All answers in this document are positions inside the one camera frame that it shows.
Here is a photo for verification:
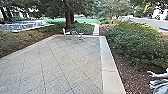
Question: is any outdoor green shrub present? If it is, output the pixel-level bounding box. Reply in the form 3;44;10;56
0;29;59;58
104;20;168;73

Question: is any dark tree trunk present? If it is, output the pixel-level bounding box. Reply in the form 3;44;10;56
64;0;76;30

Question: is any white garden statue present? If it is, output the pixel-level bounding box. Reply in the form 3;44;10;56
146;68;168;94

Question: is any pale low stone structure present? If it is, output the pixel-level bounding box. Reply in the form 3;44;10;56
0;20;47;33

